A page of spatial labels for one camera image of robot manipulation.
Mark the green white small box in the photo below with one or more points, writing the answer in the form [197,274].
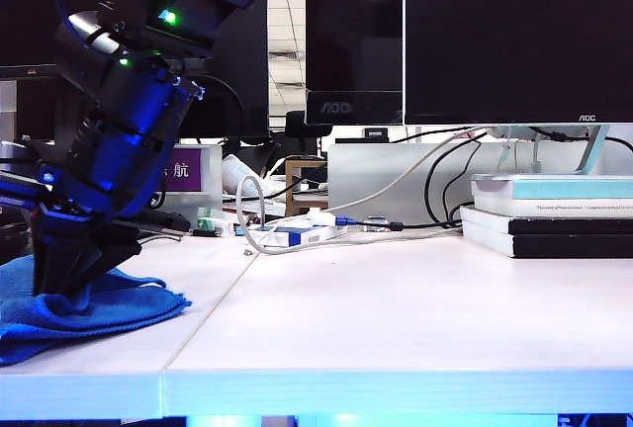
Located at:
[222,227]

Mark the white book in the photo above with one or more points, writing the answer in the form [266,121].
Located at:
[544,208]

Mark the white plastic bottle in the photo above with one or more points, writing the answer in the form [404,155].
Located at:
[237,172]

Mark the wooden box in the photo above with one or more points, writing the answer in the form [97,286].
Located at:
[292,190]

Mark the blue white box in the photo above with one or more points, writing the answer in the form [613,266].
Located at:
[301,238]

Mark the teal cover book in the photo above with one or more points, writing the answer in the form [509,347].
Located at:
[569,189]

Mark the blue VGA connector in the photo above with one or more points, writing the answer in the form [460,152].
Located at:
[346,221]

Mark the large AOC monitor silver stand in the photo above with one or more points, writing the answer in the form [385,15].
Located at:
[519,36]

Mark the black office chair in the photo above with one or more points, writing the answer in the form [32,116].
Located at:
[301,123]

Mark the purple name label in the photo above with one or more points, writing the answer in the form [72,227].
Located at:
[185,170]

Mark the blue microfibre rag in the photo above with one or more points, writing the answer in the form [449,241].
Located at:
[123,308]

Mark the small black AOC monitor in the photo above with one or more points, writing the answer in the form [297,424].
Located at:
[353,41]

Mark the grey partition panel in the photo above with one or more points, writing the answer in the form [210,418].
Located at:
[376,180]

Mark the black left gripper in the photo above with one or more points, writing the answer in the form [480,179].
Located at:
[133,140]

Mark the white adapter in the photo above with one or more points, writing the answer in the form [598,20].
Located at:
[324,219]

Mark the black monitor rear side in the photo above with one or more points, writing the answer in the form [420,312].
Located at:
[252,76]

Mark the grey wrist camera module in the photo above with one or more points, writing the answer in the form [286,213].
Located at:
[15,150]

